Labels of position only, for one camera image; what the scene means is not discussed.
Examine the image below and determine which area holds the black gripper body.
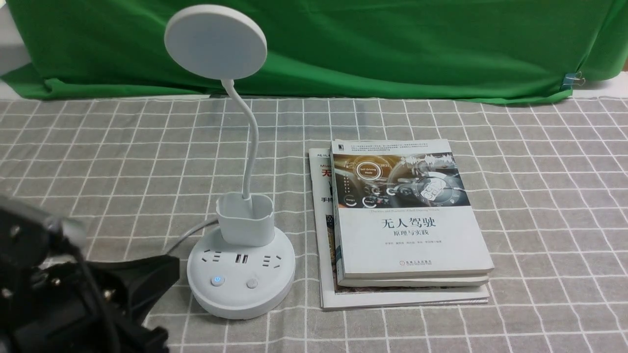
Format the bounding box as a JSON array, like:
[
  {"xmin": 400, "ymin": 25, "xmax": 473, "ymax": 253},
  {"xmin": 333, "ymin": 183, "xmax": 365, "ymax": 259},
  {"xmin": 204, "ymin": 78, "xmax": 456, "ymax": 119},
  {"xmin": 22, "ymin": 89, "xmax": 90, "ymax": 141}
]
[{"xmin": 0, "ymin": 195, "xmax": 118, "ymax": 353}]

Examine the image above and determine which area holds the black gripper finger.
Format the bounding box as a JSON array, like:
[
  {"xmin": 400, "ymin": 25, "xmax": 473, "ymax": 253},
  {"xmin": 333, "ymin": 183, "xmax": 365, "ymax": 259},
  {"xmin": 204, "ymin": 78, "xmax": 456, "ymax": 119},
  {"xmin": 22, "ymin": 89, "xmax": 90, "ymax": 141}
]
[{"xmin": 114, "ymin": 321, "xmax": 170, "ymax": 353}]

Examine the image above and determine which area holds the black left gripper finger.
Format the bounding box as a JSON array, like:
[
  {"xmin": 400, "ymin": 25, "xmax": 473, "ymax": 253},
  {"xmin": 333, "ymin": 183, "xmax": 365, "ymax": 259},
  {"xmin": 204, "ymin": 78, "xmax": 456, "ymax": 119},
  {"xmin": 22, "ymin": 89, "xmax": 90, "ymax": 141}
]
[{"xmin": 64, "ymin": 254, "xmax": 180, "ymax": 326}]

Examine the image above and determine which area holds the white desk lamp with sockets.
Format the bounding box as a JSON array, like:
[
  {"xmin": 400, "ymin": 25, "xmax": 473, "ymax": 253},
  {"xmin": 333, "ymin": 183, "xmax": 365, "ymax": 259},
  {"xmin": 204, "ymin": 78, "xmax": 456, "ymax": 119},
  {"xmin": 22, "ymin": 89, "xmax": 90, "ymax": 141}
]
[{"xmin": 164, "ymin": 4, "xmax": 296, "ymax": 320}]

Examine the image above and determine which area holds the grey checked tablecloth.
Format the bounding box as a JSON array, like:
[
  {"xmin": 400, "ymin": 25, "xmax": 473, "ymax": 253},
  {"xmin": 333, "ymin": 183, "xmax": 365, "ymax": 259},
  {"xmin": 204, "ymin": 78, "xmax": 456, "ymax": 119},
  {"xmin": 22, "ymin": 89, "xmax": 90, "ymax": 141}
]
[{"xmin": 0, "ymin": 98, "xmax": 628, "ymax": 353}]

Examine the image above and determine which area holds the thin magazine under book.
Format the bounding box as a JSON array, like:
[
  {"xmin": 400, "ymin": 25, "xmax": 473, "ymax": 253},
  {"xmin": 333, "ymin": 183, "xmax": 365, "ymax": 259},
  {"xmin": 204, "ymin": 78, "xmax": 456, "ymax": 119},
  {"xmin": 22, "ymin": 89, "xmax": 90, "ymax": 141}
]
[{"xmin": 308, "ymin": 148, "xmax": 489, "ymax": 310}]

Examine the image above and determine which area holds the white self-driving textbook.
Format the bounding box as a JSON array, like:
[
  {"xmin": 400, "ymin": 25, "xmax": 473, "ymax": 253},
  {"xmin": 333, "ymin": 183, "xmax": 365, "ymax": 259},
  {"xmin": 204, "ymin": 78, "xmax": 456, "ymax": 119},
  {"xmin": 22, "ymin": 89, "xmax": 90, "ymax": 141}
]
[{"xmin": 330, "ymin": 139, "xmax": 495, "ymax": 287}]

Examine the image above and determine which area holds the green backdrop cloth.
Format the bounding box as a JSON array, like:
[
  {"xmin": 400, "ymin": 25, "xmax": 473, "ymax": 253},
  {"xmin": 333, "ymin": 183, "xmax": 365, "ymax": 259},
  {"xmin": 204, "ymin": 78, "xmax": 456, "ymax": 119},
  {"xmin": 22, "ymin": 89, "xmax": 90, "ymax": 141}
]
[{"xmin": 1, "ymin": 0, "xmax": 628, "ymax": 103}]

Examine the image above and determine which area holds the blue binder clip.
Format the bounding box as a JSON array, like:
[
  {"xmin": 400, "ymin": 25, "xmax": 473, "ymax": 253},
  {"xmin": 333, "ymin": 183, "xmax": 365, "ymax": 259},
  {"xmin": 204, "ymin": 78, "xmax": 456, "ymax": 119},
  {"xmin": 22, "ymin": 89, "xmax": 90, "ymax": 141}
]
[{"xmin": 560, "ymin": 71, "xmax": 587, "ymax": 90}]

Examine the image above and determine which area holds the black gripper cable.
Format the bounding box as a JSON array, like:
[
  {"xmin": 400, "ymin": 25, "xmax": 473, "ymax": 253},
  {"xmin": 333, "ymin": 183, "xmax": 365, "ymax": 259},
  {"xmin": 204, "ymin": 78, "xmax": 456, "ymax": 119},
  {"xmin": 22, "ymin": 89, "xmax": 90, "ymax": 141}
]
[{"xmin": 69, "ymin": 245, "xmax": 123, "ymax": 353}]

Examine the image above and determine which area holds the white lamp power cable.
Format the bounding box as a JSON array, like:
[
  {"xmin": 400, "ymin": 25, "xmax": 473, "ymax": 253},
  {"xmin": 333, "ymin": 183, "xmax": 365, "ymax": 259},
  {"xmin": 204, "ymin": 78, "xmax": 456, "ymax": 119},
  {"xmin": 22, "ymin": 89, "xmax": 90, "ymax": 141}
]
[{"xmin": 167, "ymin": 219, "xmax": 219, "ymax": 256}]

